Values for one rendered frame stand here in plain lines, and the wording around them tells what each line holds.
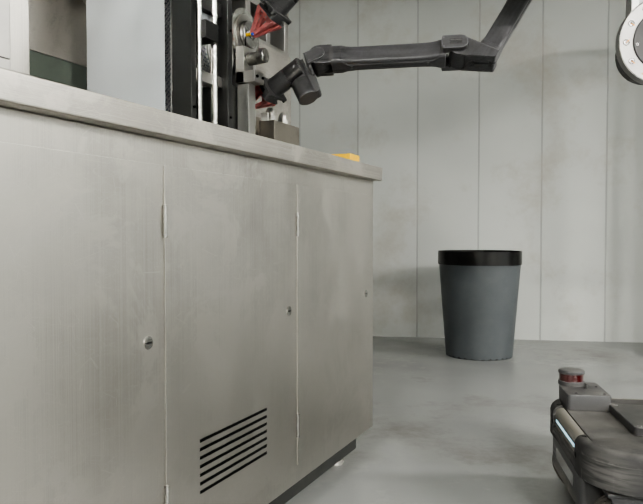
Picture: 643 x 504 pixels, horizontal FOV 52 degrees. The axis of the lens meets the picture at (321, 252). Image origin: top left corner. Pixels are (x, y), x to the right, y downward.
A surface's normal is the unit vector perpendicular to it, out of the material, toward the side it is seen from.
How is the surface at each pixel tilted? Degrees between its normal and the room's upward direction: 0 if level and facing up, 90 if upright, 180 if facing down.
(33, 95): 90
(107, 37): 90
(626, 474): 90
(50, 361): 90
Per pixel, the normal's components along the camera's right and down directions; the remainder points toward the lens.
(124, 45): -0.43, 0.03
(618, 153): -0.15, 0.03
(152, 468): 0.90, 0.01
